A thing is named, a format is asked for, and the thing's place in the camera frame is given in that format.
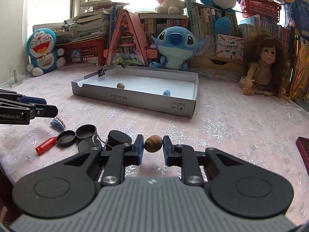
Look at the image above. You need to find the blue pink hair clip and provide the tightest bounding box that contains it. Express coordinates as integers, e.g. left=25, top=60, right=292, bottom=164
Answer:
left=50, top=117, right=66, bottom=131

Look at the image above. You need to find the black round disc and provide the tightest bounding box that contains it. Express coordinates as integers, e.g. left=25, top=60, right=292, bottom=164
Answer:
left=77, top=138, right=101, bottom=152

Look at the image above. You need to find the brown walnut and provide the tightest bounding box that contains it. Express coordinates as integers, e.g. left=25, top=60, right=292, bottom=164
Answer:
left=117, top=83, right=125, bottom=89
left=143, top=135, right=163, bottom=153

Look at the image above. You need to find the red plastic cap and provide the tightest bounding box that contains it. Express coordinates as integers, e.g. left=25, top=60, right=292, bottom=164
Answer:
left=35, top=137, right=57, bottom=156

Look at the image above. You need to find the black round lid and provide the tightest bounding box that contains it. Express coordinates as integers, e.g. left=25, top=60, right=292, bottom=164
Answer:
left=57, top=130, right=77, bottom=148

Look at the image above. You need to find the black round container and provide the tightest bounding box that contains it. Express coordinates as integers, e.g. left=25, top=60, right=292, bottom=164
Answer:
left=76, top=124, right=97, bottom=142

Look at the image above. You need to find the Doraemon plush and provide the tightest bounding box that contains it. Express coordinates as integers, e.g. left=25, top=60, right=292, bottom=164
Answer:
left=26, top=28, right=66, bottom=77

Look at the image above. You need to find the white cardboard box tray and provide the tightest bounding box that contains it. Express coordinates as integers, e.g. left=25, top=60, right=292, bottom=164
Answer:
left=71, top=66, right=199, bottom=117

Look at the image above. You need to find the light blue clip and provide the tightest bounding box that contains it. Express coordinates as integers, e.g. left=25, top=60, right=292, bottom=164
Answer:
left=163, top=90, right=171, bottom=96

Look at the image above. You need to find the black binder clip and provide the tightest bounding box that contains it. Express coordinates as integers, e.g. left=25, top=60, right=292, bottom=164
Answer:
left=96, top=64, right=108, bottom=77

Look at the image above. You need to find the brown walnut in tray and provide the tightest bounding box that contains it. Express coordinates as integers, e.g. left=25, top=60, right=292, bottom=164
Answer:
left=117, top=83, right=125, bottom=89

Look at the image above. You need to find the red plastic crate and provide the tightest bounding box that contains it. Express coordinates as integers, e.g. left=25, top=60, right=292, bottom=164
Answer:
left=55, top=37, right=108, bottom=66

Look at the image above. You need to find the wooden drawer organizer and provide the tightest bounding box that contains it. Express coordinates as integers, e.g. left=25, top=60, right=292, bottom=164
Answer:
left=189, top=55, right=244, bottom=74

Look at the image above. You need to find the pink triangular miniature house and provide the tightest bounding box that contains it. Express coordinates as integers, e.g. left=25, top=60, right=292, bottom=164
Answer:
left=104, top=9, right=158, bottom=67

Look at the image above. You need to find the blue Stitch plush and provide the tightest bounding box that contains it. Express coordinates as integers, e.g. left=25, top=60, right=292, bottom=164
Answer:
left=149, top=26, right=211, bottom=71

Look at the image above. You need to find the brown haired doll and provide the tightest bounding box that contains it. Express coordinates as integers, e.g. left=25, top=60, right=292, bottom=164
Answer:
left=239, top=32, right=290, bottom=102

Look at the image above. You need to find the dark red object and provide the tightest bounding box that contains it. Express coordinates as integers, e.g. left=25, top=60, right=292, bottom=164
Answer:
left=296, top=137, right=309, bottom=167

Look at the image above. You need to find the label printer box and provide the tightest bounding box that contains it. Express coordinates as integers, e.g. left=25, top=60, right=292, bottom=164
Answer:
left=215, top=34, right=244, bottom=61

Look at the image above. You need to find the red plastic basket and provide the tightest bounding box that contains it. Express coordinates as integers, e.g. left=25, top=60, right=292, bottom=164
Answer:
left=238, top=0, right=281, bottom=23

